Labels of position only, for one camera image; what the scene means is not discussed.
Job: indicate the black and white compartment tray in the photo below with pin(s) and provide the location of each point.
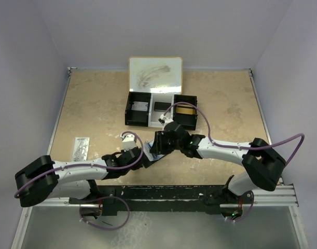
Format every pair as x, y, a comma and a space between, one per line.
150, 117

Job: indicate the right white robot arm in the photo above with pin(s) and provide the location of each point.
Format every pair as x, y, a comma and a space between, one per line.
263, 165

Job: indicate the black leather card holder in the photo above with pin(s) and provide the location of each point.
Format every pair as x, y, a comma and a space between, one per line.
153, 155

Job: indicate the clear plastic packet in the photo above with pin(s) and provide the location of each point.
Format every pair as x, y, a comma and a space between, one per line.
80, 149

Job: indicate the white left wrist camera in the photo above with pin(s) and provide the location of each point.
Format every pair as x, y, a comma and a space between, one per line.
128, 141

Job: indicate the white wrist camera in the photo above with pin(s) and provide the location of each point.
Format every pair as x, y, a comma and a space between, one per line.
128, 141
164, 120

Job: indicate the white board with wooden frame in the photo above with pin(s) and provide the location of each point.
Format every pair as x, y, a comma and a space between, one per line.
156, 74

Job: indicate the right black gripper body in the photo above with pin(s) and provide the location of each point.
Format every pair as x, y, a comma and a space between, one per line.
168, 145

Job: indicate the silver card in tray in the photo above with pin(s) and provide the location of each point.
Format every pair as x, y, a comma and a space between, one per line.
139, 106

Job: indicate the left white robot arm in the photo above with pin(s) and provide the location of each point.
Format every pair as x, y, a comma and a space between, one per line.
44, 178

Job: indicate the gold card in tray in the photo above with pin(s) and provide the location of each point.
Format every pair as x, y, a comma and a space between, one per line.
185, 109

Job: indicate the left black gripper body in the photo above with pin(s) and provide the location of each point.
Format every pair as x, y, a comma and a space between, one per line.
125, 170

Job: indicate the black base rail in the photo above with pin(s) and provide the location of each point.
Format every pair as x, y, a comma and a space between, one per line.
209, 199

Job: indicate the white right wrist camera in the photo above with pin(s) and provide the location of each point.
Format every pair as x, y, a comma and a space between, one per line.
164, 120

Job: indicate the aluminium table frame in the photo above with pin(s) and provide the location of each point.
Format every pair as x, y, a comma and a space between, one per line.
239, 104

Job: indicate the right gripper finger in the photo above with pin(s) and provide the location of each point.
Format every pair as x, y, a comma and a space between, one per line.
153, 149
158, 140

